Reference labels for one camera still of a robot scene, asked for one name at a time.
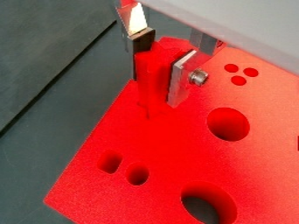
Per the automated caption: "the red star-shaped peg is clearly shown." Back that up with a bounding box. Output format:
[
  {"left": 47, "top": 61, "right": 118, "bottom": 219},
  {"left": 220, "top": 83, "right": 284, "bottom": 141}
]
[{"left": 135, "top": 38, "right": 193, "bottom": 118}]

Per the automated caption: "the red shape-sorting block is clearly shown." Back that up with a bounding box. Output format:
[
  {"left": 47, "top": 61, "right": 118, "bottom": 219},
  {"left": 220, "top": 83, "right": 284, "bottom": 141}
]
[{"left": 45, "top": 47, "right": 299, "bottom": 224}]

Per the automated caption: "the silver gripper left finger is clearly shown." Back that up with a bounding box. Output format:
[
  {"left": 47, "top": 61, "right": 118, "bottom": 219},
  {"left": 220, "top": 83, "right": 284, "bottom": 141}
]
[{"left": 115, "top": 0, "right": 155, "bottom": 79}]

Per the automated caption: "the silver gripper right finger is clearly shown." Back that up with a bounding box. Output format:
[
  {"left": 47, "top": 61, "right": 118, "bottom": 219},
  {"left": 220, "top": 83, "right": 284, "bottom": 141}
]
[{"left": 167, "top": 29, "right": 228, "bottom": 108}]

